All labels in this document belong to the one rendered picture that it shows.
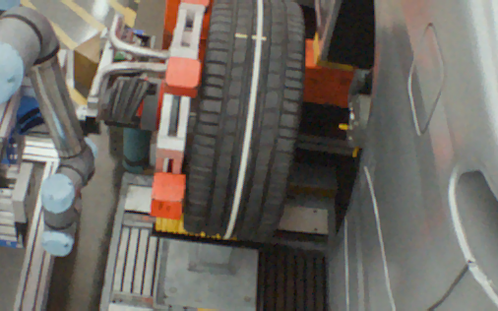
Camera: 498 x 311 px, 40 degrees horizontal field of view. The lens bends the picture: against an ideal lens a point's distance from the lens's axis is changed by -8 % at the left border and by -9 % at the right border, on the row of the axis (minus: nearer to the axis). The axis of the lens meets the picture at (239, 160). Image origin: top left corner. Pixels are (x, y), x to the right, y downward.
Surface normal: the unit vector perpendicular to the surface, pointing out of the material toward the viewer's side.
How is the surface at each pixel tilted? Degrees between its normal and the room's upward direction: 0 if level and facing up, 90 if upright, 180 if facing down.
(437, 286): 90
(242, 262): 0
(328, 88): 90
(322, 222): 0
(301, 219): 0
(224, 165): 68
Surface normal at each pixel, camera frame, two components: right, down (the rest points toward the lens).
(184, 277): 0.15, -0.69
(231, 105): 0.07, 0.02
